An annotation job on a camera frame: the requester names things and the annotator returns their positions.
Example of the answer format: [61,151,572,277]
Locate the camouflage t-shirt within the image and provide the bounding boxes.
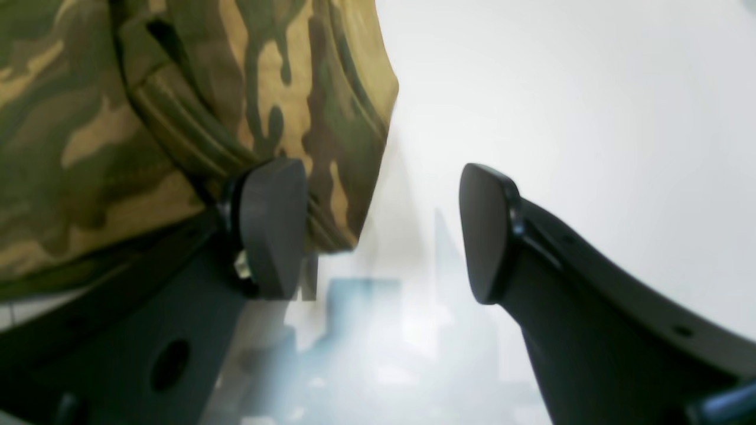
[1,1,399,302]

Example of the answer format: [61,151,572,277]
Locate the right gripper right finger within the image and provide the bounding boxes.
[459,164,755,424]

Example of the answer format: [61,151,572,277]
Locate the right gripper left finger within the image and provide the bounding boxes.
[1,158,307,424]

